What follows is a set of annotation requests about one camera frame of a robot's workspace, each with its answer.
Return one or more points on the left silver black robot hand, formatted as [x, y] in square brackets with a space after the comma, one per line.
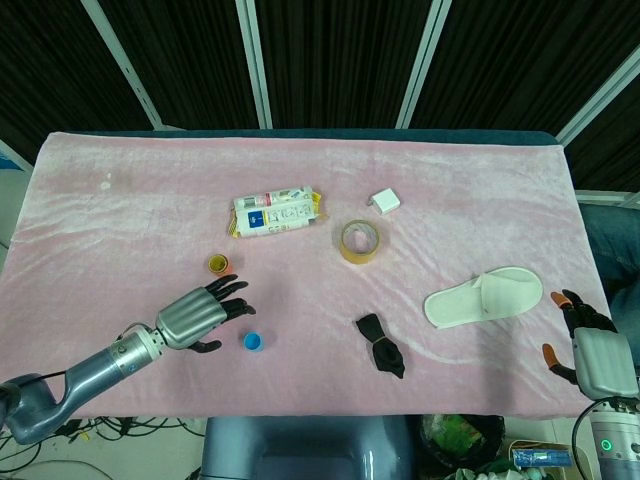
[190, 317]

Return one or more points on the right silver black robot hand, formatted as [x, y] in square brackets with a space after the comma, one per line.
[602, 360]

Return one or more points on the white yellow snack package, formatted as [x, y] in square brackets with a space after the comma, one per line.
[275, 212]

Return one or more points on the yellow rubber band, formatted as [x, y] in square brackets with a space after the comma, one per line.
[380, 341]

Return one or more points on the light blue plastic cup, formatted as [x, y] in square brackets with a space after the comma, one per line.
[253, 341]

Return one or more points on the orange plastic cup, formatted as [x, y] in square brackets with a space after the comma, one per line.
[231, 269]

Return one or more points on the yellow plastic cup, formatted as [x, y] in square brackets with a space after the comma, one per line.
[218, 263]

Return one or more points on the yellow packing tape roll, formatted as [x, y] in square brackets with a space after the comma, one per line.
[360, 255]

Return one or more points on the grey-blue robot torso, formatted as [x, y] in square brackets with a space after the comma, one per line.
[305, 450]

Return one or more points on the black pleated curtain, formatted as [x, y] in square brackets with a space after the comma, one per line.
[340, 55]

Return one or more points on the blue flat box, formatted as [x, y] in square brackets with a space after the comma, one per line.
[542, 457]

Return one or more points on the white fabric slipper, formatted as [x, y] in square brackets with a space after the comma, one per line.
[480, 300]

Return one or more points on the black mesh trash bin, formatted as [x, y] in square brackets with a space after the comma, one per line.
[460, 440]

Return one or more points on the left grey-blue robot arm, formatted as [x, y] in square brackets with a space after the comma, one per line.
[95, 370]

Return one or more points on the white slanted frame post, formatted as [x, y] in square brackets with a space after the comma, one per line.
[127, 70]
[422, 65]
[597, 95]

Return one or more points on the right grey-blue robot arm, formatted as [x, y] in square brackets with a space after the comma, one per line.
[617, 440]

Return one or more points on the white double frame post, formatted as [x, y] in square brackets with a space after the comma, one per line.
[255, 65]

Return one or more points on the white charger plug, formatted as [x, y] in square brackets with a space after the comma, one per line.
[387, 201]

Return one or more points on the pink velvet table cloth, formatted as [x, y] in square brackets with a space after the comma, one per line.
[310, 165]

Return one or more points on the blue jeans leg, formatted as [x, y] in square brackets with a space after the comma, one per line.
[612, 240]

